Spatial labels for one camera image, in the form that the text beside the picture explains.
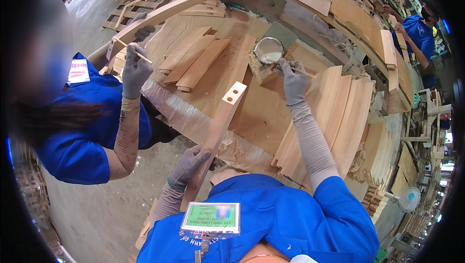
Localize person's right hand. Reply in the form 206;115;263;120
279;58;309;108

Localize person's left hand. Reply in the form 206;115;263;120
168;145;212;191

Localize thin wooden glue stick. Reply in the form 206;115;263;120
287;65;317;79

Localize wooden leg with two holes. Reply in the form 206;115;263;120
180;81;248;211

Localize glue-crusted wooden block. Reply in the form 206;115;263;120
247;42;295;86

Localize round metal glue tin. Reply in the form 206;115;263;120
253;37;284;65

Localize grey-green square pad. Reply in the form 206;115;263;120
262;21;299;51

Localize long narrow wooden plank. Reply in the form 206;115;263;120
225;34;257;98

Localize stack of curved wooden slats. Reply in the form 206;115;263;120
270;65;375;192

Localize short wooden plank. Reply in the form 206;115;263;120
176;38;232;93
159;26;213;75
163;34;217;85

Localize clear plastic wrap sheet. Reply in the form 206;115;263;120
140;78;278;177

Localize pile of stacked wooden slats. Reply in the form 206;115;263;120
349;118;397;224

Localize wooden workshop racks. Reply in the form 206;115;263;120
400;88;453;163

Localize person's body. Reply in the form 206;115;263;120
136;169;380;263

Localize white standing fan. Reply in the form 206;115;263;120
384;186;422;213

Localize wooden pallet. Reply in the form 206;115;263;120
101;0;147;33

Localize stack of wooden frames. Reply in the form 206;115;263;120
14;142;52;229

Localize upright wooden post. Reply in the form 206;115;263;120
380;29;399;71

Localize long curved wooden rail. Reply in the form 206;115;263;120
106;0;206;62

